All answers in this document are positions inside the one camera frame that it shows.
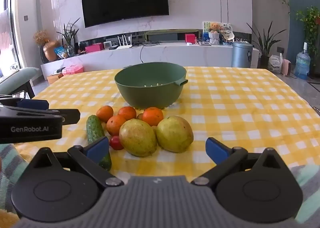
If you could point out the blue water jug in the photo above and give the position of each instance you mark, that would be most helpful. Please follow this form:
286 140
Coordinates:
302 65

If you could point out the colourful picture board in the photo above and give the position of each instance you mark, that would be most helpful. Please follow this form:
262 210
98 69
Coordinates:
206 26

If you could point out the glass sliding door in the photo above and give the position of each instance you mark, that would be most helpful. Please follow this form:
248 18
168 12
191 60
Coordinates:
7 30

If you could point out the magenta box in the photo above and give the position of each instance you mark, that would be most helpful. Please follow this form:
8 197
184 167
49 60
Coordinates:
93 48

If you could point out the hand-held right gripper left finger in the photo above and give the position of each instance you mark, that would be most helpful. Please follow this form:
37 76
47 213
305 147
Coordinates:
97 146

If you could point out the dried flower bunch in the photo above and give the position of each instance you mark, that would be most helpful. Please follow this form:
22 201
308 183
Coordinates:
40 37

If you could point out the beige hat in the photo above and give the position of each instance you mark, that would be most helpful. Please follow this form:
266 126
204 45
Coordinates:
228 35

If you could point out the white router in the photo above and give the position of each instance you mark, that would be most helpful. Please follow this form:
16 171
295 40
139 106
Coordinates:
124 47

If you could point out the potted long-leaf plant in jar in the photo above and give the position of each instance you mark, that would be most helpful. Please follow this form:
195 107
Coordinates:
70 40

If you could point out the green upholstered chair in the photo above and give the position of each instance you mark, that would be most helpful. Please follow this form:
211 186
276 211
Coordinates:
17 77

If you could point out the red box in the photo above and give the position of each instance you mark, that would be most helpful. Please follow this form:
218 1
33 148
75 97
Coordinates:
190 38

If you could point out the orange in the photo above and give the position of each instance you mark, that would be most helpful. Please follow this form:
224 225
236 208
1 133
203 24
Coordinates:
115 125
153 116
127 113
105 113

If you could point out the red cherry tomato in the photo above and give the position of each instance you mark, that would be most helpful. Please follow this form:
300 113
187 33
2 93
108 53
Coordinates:
116 143

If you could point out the green cucumber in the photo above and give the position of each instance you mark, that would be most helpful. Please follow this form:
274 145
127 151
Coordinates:
93 129

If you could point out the leafy pothos plant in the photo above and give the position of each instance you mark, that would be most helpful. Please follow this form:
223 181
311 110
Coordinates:
310 17

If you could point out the small white clock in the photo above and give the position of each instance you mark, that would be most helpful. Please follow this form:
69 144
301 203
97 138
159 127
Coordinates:
108 45

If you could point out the white marble television cabinet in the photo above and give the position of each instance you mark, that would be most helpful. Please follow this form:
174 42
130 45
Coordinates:
175 54

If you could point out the white plastic bag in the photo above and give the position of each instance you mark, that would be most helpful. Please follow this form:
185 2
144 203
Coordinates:
275 64

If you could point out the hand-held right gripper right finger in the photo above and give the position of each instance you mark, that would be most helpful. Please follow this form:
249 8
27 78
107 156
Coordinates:
216 150

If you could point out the brown teddy bear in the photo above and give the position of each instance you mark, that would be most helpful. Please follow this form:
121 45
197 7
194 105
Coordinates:
214 27

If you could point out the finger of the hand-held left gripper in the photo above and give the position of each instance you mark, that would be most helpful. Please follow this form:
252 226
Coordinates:
72 115
32 104

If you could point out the blue snack bag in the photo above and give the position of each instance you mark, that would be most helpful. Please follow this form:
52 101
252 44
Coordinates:
60 52

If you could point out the small brown fruit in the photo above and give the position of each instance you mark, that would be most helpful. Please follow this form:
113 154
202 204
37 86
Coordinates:
140 117

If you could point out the blue-grey pedal trash can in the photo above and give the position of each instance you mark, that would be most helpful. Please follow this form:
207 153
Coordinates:
241 55

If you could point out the yellow checkered tablecloth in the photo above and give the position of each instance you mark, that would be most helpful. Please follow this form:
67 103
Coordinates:
237 118

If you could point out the pink storage box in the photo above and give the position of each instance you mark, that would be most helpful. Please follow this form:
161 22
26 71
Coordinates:
72 69

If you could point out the pink small appliance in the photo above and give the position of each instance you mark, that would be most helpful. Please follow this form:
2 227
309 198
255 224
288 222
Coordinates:
286 67

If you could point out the green colander bowl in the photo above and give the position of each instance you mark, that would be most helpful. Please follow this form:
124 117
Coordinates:
150 95

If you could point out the floor plant in black pot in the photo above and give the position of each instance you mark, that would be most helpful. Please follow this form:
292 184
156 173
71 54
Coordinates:
265 42

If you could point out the dark wall socket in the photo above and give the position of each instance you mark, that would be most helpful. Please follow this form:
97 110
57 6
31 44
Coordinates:
281 50

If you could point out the copper vase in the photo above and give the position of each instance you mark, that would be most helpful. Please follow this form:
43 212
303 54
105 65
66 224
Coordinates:
50 51

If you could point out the orange cardboard box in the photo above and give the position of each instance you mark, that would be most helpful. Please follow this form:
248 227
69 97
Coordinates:
55 78

